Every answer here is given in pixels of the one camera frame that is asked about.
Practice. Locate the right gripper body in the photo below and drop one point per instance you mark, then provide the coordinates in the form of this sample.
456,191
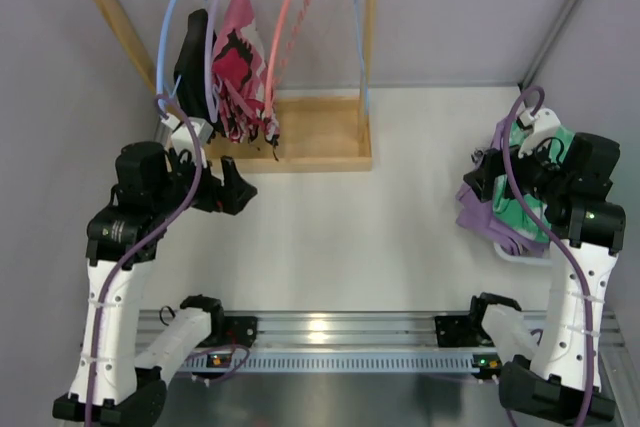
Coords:
489,175

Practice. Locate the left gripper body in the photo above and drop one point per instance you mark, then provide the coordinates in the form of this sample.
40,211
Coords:
220,189

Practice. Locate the lilac plastic hanger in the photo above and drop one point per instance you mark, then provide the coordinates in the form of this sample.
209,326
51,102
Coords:
211,96

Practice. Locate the pink camouflage trousers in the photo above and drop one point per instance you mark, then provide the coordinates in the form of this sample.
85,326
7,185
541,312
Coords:
239,77

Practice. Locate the black trousers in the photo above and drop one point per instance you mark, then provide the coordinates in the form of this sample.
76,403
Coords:
189,68

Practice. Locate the light blue plastic hanger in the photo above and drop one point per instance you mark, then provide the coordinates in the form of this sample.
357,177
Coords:
161,85

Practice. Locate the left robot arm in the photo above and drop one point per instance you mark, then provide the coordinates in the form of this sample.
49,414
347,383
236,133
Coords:
115,385

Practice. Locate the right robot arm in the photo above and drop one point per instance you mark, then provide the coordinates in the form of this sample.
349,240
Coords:
556,378

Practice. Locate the pink plastic hanger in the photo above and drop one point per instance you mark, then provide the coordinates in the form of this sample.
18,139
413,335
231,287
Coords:
282,45

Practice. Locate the purple garment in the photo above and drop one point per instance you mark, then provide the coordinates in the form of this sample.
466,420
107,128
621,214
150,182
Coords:
478,217

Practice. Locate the green white garment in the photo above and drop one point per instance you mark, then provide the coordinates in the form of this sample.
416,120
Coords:
509,211

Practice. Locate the white plastic basket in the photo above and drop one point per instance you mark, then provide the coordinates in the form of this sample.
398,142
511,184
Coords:
544,261

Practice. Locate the wooden clothes rack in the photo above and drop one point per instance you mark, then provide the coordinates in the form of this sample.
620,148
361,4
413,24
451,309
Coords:
321,133

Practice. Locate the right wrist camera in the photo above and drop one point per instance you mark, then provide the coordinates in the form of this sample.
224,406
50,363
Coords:
538,125

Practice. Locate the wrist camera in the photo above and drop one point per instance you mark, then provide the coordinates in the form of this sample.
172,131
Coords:
190,135
538,125

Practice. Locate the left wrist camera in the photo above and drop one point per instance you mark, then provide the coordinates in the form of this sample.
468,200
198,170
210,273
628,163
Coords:
190,135

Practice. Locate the aluminium mounting rail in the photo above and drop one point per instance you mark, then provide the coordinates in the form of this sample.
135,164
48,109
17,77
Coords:
346,342

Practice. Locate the thin blue wire hanger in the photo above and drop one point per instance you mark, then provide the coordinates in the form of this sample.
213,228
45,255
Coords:
364,85

